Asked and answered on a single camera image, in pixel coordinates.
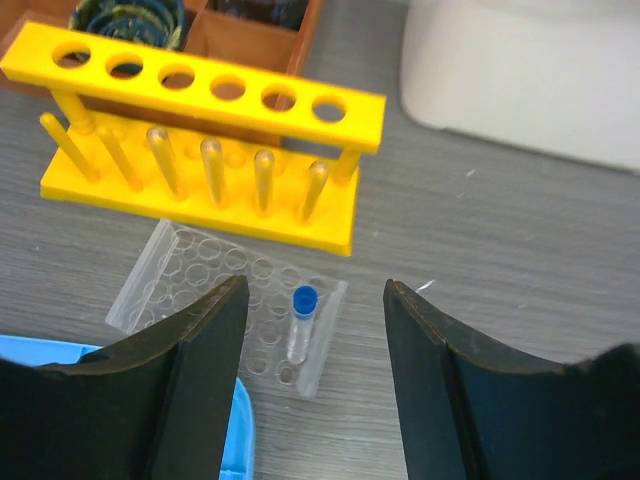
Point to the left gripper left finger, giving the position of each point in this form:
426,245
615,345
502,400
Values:
154,405

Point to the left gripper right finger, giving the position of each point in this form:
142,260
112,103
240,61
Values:
471,407

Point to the clear test tube blue cap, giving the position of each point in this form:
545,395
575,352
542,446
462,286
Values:
304,305

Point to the blue plastic tray lid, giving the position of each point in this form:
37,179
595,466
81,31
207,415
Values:
239,450

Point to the yellow test tube rack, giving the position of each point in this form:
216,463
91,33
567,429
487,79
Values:
189,176

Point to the white plastic bin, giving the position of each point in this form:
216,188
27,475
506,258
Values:
556,77

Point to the rolled tie yellow floral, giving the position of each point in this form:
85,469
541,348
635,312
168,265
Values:
157,23

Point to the wooden compartment tray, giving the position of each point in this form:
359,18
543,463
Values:
209,33

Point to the rolled tie brown blue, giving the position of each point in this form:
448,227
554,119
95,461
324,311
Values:
282,13

